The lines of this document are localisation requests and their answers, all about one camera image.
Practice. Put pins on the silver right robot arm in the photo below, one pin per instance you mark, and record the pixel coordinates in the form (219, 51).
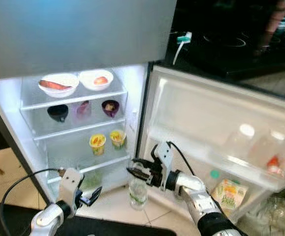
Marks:
(191, 183)

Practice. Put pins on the wide white bowl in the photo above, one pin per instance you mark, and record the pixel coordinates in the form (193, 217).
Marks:
(58, 93)

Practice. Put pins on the clear bottle cream cap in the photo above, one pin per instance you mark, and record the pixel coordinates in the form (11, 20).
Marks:
(278, 135)

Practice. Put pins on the small white bowl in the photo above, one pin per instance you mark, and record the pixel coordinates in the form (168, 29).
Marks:
(88, 86)

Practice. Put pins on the purple mug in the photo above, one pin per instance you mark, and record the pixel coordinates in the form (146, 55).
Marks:
(110, 110)

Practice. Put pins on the clear bottle white cap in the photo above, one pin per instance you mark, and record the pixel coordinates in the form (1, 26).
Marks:
(247, 130)

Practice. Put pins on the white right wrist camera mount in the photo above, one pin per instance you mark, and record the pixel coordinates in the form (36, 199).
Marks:
(165, 155)

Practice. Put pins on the brown pink tumbler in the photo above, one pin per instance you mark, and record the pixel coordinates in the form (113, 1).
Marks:
(280, 12)

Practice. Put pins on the yellow noodle cup red logo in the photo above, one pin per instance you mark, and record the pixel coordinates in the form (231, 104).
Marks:
(98, 147)

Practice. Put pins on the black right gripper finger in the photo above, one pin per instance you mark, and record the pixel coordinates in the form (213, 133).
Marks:
(140, 174)
(143, 163)

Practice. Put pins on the red orange fruit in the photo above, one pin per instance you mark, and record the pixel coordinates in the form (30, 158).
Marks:
(101, 80)

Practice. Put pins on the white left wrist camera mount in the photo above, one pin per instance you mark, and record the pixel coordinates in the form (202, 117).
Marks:
(71, 184)

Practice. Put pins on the pink plastic cup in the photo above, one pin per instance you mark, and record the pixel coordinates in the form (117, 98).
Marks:
(83, 110)

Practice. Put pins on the green leafy vegetables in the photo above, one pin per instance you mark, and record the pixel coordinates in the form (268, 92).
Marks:
(90, 179)

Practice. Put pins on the black cooktop counter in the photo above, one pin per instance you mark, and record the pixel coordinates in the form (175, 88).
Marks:
(221, 54)

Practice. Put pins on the yellow green noodle cup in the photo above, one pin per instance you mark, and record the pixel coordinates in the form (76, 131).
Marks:
(117, 141)

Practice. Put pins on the grey steel freezer door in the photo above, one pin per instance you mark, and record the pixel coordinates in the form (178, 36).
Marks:
(73, 34)

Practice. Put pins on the black mug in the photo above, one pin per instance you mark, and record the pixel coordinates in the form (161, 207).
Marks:
(57, 114)

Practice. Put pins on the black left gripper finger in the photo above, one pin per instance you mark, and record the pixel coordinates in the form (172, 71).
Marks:
(91, 203)
(94, 192)

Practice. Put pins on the reddish long sweet potato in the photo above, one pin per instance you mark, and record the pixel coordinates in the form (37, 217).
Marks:
(53, 85)

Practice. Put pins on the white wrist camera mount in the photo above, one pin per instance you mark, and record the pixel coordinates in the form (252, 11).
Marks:
(165, 155)
(71, 184)

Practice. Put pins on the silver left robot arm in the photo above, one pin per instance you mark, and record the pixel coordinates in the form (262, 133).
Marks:
(48, 221)

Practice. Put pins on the clear glass fridge shelf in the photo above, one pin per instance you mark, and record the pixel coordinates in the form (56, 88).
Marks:
(68, 132)
(73, 100)
(108, 164)

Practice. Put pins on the yellow juice pack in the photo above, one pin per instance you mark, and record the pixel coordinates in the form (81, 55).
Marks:
(229, 196)

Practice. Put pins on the white lit fridge body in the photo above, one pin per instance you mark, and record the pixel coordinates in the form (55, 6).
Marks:
(4, 103)

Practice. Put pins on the clear bottle green label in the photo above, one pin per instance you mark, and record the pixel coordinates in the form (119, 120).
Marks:
(137, 194)

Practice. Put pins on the white teal charger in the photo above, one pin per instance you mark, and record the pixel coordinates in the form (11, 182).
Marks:
(184, 38)

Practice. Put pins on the grey green woven sack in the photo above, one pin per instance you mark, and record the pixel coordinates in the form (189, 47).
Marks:
(275, 216)

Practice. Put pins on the small red capped jar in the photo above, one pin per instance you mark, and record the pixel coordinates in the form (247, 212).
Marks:
(274, 164)

